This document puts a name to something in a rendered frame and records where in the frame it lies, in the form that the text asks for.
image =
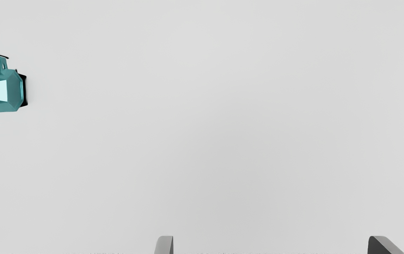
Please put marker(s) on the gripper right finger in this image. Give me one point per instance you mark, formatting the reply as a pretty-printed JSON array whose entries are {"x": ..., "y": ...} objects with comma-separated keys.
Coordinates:
[{"x": 381, "y": 246}]

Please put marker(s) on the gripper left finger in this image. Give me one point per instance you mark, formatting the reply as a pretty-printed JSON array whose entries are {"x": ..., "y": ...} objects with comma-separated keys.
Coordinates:
[{"x": 164, "y": 245}]

